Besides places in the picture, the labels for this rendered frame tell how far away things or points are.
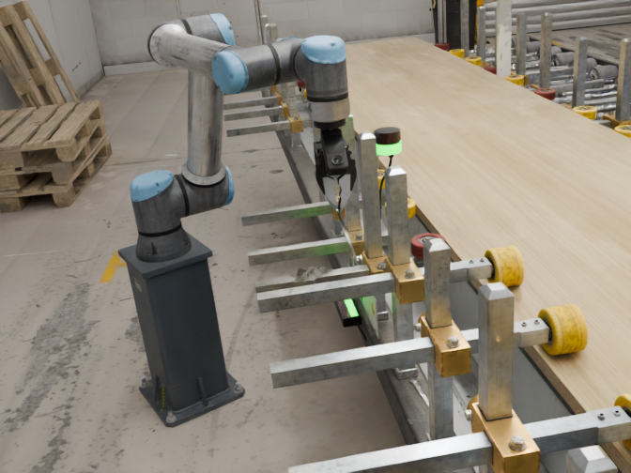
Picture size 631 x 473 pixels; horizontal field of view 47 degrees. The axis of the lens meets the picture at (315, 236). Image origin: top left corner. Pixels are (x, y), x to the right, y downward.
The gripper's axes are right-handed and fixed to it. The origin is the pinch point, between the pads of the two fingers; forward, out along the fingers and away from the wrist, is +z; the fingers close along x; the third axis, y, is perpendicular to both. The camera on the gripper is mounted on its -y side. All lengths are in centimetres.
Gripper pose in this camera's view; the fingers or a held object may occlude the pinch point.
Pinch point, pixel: (338, 207)
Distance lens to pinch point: 163.3
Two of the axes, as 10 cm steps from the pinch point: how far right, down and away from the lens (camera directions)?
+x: -9.8, 1.5, -1.1
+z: 0.9, 9.1, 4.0
